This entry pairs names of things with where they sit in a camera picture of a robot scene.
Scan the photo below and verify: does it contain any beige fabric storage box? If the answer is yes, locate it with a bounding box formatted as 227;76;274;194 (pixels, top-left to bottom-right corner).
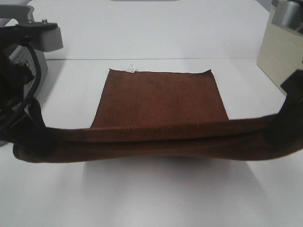
257;6;303;93

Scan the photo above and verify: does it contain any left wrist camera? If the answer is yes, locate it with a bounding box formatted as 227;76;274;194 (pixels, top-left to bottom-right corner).
17;20;63;52

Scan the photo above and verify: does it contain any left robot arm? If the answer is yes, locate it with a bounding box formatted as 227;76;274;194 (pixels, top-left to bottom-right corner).
0;22;58;157

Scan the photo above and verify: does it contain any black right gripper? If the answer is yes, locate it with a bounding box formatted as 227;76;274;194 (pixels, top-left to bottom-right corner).
266;70;303;153

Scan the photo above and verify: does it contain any grey perforated plastic basket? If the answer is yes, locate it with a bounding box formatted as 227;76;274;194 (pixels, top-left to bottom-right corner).
0;4;49;146

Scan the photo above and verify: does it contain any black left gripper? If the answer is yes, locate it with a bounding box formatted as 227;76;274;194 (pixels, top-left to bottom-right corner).
0;26;56;156

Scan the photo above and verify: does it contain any brown towel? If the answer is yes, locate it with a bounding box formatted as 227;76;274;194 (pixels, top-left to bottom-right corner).
13;70;292;163

